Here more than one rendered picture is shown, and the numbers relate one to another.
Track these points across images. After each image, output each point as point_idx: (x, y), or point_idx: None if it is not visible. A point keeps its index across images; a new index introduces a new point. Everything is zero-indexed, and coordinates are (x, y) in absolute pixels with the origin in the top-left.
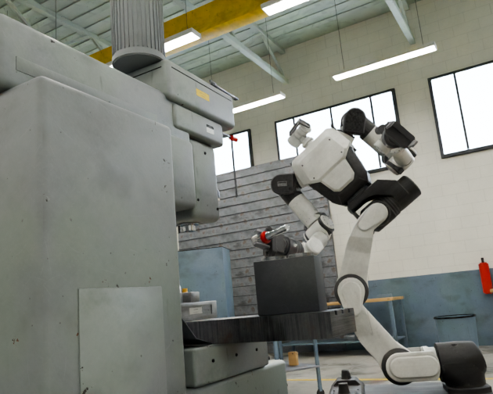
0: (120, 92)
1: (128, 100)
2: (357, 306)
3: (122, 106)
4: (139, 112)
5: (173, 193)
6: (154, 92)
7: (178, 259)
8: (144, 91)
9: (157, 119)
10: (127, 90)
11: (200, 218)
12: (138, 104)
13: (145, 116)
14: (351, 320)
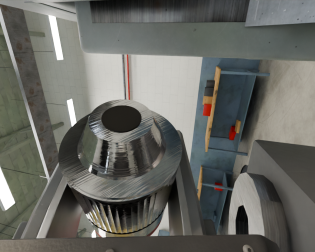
0: (64, 15)
1: (59, 12)
2: None
3: (75, 15)
4: (56, 10)
5: (150, 55)
6: (0, 3)
7: (224, 57)
8: (23, 7)
9: (26, 1)
10: (52, 13)
11: None
12: (47, 9)
13: (50, 8)
14: None
